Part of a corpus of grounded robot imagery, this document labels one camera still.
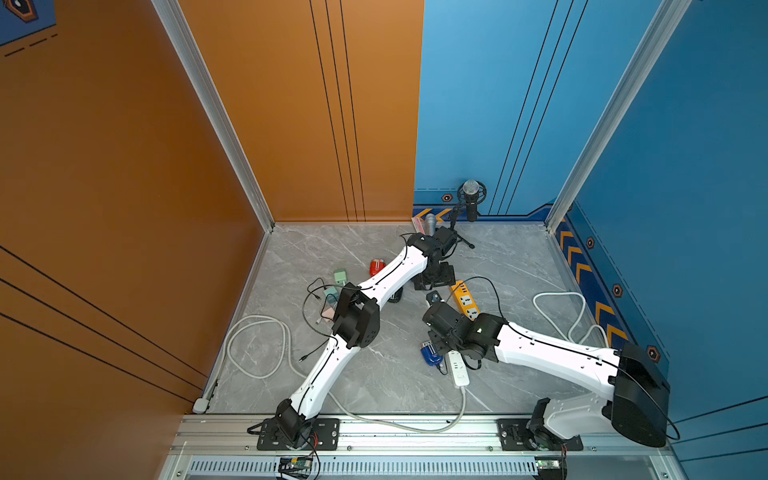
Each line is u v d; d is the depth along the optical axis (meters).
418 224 1.20
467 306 0.94
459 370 0.81
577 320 0.94
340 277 1.03
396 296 0.97
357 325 0.61
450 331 0.59
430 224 1.17
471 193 0.97
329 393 0.67
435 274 0.82
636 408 0.40
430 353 0.84
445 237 0.78
